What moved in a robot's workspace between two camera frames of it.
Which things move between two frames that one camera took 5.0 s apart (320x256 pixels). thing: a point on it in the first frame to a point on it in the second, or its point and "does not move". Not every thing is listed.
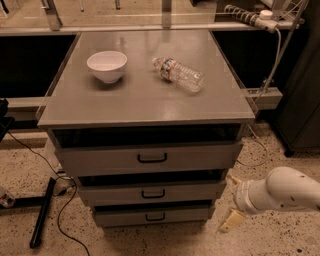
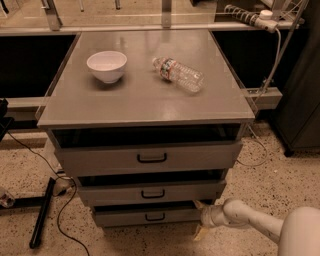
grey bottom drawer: x=153 y=215 does not move
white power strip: x=264 y=19 does not move
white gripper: x=240 y=197 to x=207 y=216
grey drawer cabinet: x=144 y=151 does not move
